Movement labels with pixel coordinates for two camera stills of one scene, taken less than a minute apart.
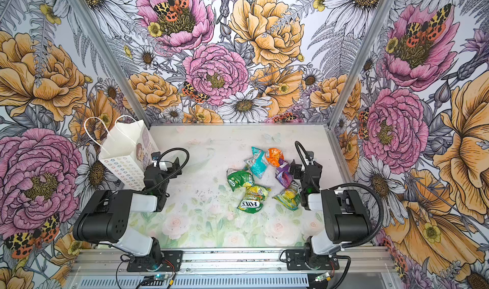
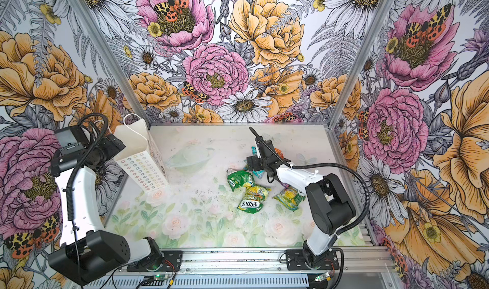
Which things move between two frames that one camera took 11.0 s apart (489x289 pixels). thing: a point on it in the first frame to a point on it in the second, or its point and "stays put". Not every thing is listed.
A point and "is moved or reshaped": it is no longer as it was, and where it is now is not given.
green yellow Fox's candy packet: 253,201 stays put
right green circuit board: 325,276 stays put
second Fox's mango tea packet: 290,196 stays put
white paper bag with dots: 127,153 is moved or reshaped
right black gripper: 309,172 to 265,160
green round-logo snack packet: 240,179 stays put
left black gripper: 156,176 to 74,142
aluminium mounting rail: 205,260 stays put
